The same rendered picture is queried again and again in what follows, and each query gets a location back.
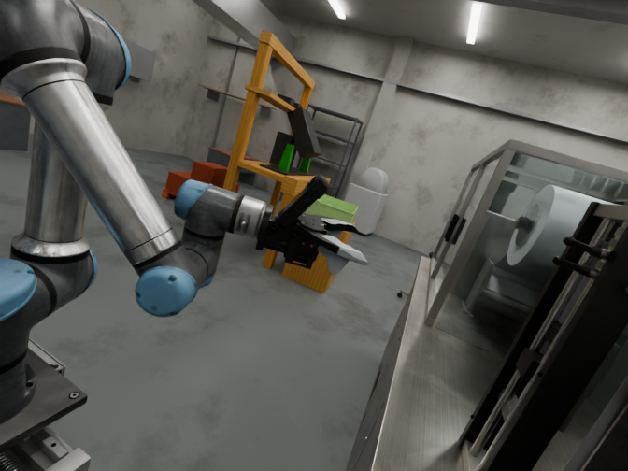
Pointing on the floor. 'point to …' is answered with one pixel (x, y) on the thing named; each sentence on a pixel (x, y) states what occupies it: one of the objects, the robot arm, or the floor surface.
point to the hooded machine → (368, 199)
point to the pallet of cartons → (212, 173)
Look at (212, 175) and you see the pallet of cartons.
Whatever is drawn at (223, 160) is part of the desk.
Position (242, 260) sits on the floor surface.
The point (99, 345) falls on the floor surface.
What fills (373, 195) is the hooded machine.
